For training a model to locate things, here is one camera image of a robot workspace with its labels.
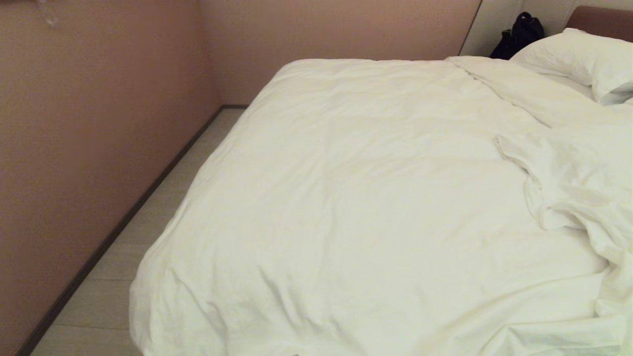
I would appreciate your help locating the white duvet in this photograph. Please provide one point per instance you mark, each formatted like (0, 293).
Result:
(356, 198)

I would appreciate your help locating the brown bed headboard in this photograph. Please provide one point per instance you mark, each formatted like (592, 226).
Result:
(603, 21)

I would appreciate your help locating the dark skirting board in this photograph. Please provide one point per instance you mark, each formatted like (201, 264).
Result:
(118, 227)

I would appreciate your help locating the black bag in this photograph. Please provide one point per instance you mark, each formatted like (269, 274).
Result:
(519, 34)

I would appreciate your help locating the white pillow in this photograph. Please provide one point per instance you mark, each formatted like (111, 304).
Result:
(578, 59)

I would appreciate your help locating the clear wall hook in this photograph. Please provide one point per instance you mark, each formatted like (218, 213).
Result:
(47, 14)

